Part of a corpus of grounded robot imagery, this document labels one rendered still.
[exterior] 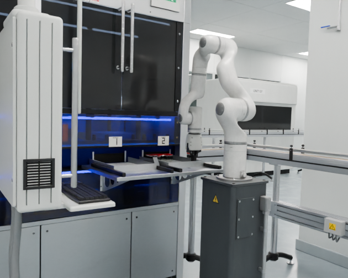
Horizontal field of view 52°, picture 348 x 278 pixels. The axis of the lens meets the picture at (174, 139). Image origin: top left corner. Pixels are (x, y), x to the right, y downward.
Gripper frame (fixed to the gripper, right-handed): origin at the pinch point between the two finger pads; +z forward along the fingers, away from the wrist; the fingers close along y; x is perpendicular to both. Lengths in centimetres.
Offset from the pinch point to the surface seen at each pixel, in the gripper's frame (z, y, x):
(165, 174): 5.2, 31.2, 16.4
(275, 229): 59, -87, -7
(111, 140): -10, 44, -23
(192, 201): 38, -30, -39
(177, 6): -96, 0, -22
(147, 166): 2.5, 33.8, 2.5
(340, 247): 78, -143, 14
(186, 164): 3.0, 6.8, 2.5
